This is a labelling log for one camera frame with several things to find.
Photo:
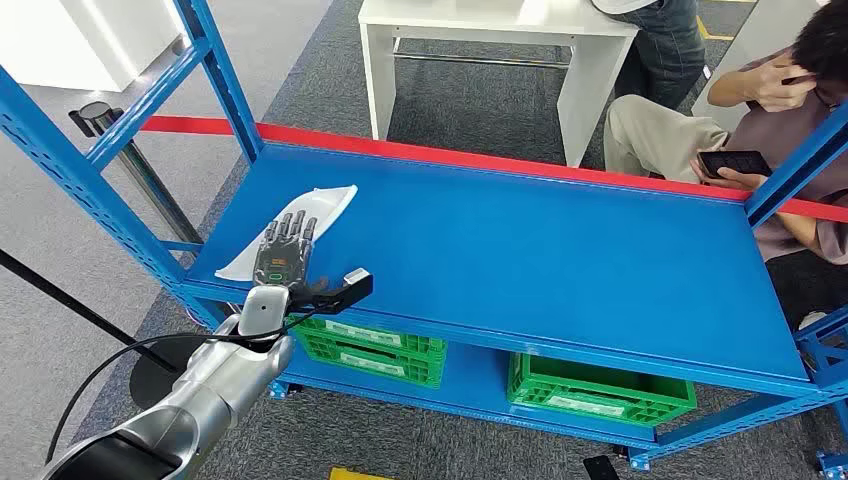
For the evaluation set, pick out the person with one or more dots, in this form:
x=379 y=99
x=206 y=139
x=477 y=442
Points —
x=662 y=53
x=782 y=126

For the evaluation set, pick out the white cabinet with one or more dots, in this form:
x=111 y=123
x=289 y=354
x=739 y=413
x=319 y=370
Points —
x=79 y=40

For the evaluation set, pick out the blue metal shelf rack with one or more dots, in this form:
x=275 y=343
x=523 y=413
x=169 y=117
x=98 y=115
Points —
x=497 y=265
x=825 y=344

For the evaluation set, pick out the black stanchion post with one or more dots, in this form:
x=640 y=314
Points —
x=60 y=295

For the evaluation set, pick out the chrome stanchion post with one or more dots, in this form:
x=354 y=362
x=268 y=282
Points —
x=142 y=175

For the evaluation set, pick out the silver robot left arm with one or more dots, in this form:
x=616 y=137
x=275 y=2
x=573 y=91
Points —
x=218 y=384

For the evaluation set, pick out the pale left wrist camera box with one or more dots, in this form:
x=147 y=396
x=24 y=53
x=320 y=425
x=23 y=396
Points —
x=344 y=291

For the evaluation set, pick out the white curved plastic part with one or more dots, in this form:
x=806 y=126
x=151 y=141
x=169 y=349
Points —
x=321 y=204

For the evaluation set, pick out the pale grey panel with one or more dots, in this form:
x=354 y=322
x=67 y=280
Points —
x=755 y=46

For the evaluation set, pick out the white table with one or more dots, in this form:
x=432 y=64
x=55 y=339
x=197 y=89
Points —
x=497 y=20

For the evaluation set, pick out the black smartphone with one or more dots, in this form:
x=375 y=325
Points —
x=732 y=162

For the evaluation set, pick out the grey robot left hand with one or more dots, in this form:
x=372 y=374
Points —
x=281 y=258

